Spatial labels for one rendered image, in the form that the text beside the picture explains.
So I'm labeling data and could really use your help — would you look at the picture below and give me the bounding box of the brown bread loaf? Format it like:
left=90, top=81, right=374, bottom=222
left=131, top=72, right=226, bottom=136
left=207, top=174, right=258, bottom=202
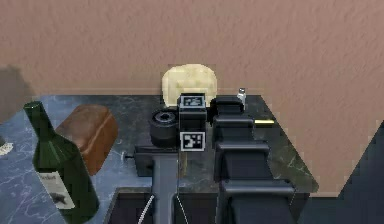
left=54, top=103, right=120, bottom=177

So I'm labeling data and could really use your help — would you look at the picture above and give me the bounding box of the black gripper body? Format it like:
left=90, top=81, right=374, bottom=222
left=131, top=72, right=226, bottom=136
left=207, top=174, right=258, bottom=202
left=148, top=109, right=181, bottom=149

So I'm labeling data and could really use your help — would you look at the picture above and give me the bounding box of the green wine bottle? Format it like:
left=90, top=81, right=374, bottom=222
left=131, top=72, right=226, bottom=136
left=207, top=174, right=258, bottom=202
left=23, top=100, right=101, bottom=224

